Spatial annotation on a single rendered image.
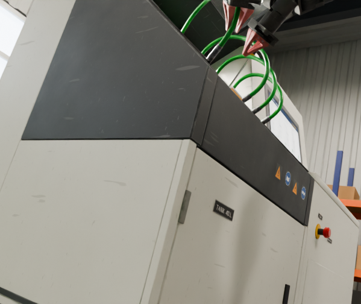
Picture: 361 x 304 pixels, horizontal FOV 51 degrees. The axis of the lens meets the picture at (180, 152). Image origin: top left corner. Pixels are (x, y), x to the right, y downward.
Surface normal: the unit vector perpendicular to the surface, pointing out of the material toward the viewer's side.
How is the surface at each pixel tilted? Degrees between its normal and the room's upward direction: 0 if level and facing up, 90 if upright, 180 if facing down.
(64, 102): 90
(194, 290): 90
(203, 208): 90
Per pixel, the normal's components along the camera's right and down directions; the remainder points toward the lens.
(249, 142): 0.79, 0.01
